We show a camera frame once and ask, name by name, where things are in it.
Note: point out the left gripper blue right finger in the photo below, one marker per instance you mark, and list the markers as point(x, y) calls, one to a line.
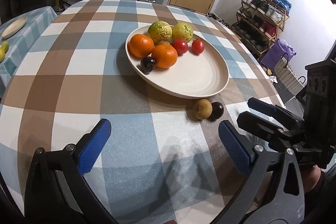
point(254, 161)

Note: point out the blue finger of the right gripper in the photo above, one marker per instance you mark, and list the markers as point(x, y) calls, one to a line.
point(277, 112)
point(260, 124)

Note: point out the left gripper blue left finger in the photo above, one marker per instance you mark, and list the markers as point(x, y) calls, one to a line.
point(74, 161)

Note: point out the small red tomato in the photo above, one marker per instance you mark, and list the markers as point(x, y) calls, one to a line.
point(198, 46)

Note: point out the red tomato with stem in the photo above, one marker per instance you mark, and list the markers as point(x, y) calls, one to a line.
point(180, 46)

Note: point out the orange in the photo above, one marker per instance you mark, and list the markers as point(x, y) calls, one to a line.
point(165, 56)
point(140, 45)

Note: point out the yellow guava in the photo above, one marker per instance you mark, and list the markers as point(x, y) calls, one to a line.
point(182, 31)

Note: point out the dark plum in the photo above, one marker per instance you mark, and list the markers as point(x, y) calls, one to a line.
point(217, 112)
point(147, 65)

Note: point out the yellow-green guava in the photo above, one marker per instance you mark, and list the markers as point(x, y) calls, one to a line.
point(160, 31)

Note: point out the brown wrinkled fruit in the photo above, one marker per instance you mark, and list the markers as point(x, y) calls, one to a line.
point(163, 42)

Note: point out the person's right hand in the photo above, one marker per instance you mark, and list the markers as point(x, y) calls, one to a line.
point(310, 177)

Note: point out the woven laundry basket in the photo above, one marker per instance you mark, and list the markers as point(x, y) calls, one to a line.
point(287, 76)

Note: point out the tan pear-like fruit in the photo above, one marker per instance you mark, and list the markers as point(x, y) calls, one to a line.
point(202, 109)

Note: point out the purple bag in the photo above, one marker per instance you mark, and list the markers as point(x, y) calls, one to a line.
point(280, 49)

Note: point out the large cream plate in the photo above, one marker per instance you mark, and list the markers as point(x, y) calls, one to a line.
point(192, 76)

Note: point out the wooden shoe rack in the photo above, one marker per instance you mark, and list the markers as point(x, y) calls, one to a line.
point(258, 24)

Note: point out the yellow lemon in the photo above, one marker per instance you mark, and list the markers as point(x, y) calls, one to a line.
point(2, 53)

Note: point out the small cream plate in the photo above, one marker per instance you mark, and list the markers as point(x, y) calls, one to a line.
point(14, 27)

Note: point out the blue checkered side tablecloth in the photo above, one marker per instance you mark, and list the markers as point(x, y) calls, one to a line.
point(21, 42)

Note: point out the black camera module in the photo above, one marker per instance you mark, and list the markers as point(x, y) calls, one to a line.
point(320, 94)

